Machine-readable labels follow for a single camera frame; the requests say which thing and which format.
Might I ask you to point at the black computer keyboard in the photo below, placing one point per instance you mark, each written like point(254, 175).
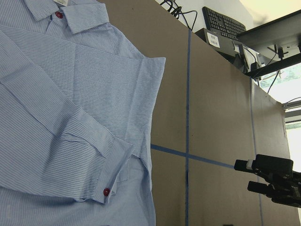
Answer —
point(222, 24)

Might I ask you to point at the blue striped button shirt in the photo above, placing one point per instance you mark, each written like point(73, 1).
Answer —
point(76, 104)

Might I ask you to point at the black monitor on stand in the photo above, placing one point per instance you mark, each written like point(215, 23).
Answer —
point(279, 39)

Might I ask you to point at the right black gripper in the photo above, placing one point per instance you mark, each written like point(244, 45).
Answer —
point(283, 184)

